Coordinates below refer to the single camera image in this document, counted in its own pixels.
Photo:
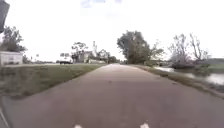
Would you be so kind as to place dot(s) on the building with tower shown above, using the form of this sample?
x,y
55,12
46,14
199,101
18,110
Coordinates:
x,y
95,55

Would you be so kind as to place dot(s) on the grass strip with road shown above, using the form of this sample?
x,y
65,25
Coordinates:
x,y
40,78

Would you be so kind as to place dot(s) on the grass bank by water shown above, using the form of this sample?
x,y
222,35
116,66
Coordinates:
x,y
186,80

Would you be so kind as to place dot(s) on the river water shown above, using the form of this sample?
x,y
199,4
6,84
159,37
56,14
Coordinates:
x,y
213,78

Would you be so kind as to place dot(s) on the large dark green tree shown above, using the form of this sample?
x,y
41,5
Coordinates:
x,y
135,46

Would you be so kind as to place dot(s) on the side road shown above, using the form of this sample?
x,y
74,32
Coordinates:
x,y
30,65

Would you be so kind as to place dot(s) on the white small building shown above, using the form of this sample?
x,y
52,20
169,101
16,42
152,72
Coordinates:
x,y
11,57

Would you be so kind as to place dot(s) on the grey asphalt path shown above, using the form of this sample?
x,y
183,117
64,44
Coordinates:
x,y
116,100

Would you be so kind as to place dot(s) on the tree beside white building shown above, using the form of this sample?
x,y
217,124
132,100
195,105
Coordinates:
x,y
11,39

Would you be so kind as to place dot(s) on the bare leaning trees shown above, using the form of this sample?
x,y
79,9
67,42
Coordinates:
x,y
188,53

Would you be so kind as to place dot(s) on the tree near towered building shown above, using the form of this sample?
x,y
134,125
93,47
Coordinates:
x,y
78,50

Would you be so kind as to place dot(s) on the white vehicle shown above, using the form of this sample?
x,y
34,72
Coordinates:
x,y
65,60

